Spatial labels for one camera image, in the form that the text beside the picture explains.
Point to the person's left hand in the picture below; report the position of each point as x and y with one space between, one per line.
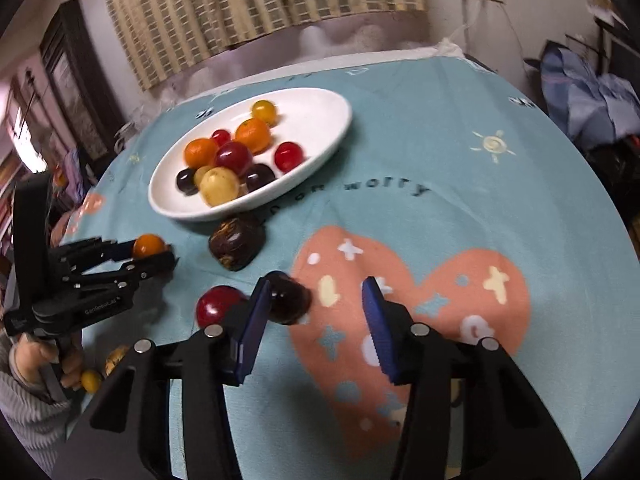
30 360

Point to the brown passion fruit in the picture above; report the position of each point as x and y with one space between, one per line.
235 242

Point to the small yellow pear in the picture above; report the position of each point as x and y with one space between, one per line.
202 173

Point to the person's left forearm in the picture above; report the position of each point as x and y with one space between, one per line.
30 420

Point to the yellow citrus fruit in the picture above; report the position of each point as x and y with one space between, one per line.
264 111

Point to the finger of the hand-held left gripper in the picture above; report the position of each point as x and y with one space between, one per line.
145 267
90 252

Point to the dark purple plum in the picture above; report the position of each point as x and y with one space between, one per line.
187 180
259 176
289 302

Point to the dark carved wooden screen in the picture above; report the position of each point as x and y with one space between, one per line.
75 75

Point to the small yellow longan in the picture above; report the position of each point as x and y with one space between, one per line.
91 381

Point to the large red plum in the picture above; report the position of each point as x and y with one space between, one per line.
215 307

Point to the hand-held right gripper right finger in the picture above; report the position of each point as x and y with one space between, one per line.
380 330

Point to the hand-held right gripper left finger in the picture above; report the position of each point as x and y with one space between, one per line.
252 330

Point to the orange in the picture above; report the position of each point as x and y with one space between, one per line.
148 245
253 135
200 152

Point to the small red plum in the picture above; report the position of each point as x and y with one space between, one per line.
288 156
220 136

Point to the teal printed tablecloth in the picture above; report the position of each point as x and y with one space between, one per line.
450 160

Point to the blue crumpled cloth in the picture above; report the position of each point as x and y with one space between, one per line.
590 95

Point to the white plate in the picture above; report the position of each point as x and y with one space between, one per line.
320 120

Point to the red speckled pale fruit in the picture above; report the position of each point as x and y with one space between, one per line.
115 356

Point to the dark red plum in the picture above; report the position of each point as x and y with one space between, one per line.
233 155

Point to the striped checked curtain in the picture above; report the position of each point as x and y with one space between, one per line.
250 5

